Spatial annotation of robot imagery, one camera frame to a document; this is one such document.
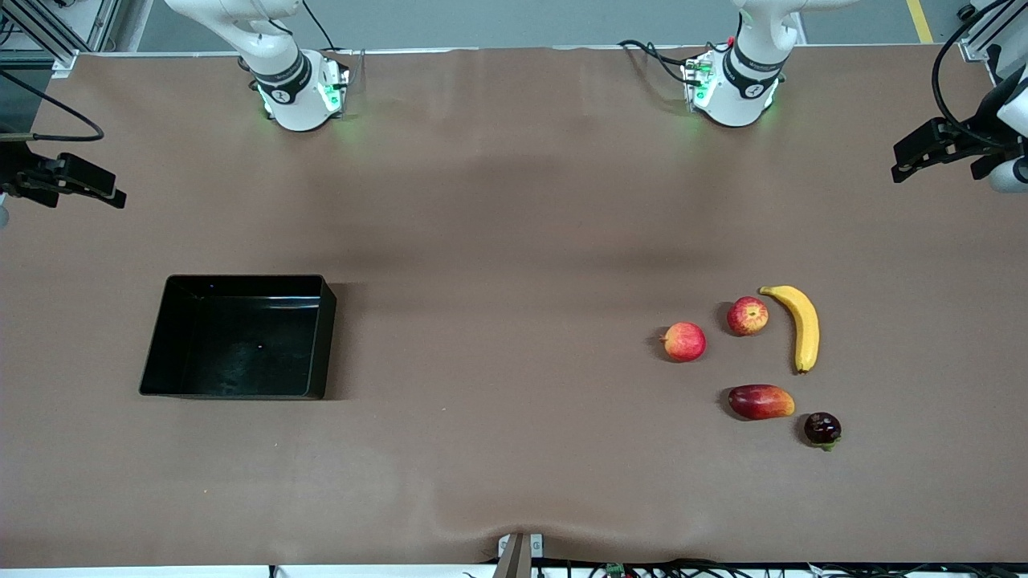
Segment black table edge cables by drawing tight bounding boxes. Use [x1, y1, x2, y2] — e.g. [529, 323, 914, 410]
[462, 558, 1028, 578]

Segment black left base cables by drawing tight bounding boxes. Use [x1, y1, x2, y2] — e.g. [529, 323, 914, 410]
[617, 39, 708, 88]

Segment black plastic box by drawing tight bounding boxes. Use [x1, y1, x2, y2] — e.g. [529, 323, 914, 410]
[139, 275, 337, 401]

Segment dark purple round fruit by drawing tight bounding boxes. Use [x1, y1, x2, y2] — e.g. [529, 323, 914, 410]
[804, 412, 842, 452]

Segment grey metal bracket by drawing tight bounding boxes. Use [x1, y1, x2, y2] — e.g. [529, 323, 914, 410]
[494, 531, 545, 578]

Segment black right base cable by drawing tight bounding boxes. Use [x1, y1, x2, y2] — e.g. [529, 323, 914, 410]
[299, 0, 338, 53]

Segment yellow banana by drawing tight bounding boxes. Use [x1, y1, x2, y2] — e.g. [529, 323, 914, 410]
[759, 285, 821, 375]

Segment red yellow apple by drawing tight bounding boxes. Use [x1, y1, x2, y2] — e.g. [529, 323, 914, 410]
[727, 296, 769, 336]
[662, 322, 708, 363]

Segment red yellow mango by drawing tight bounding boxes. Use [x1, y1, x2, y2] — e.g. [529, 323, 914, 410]
[728, 384, 796, 421]

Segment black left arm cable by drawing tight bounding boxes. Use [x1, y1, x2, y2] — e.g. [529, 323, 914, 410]
[932, 0, 1028, 149]

